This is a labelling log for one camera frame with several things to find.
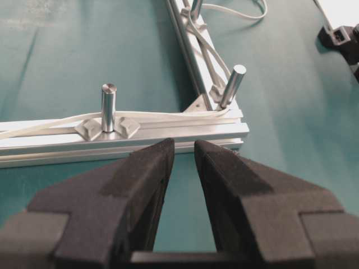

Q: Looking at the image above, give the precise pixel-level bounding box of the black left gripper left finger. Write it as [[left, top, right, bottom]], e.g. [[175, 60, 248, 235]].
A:
[[1, 138, 174, 268]]

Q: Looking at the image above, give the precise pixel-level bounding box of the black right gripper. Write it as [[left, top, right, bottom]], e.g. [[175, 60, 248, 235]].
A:
[[318, 24, 358, 81]]

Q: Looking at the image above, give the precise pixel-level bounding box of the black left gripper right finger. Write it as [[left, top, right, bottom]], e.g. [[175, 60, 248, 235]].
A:
[[195, 140, 358, 268]]

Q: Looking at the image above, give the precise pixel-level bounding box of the white ethernet cable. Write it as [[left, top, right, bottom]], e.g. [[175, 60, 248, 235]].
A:
[[0, 0, 269, 141]]

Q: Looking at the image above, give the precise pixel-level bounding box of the steel pin left middle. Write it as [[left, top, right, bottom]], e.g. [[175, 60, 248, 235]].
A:
[[219, 64, 247, 109]]

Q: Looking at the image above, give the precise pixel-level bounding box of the steel pin bottom left corner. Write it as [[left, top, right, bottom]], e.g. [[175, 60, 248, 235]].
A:
[[102, 84, 117, 132]]

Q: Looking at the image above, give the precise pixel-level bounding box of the steel pin corner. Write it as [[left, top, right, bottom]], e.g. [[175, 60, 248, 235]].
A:
[[102, 84, 117, 132], [190, 0, 203, 20]]

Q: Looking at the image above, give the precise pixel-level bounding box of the steel pin top left corner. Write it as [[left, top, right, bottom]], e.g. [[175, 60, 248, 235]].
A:
[[190, 0, 203, 20]]

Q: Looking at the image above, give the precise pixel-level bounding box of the square aluminium extrusion frame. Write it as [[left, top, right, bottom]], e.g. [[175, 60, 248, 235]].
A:
[[1, 1, 249, 168]]

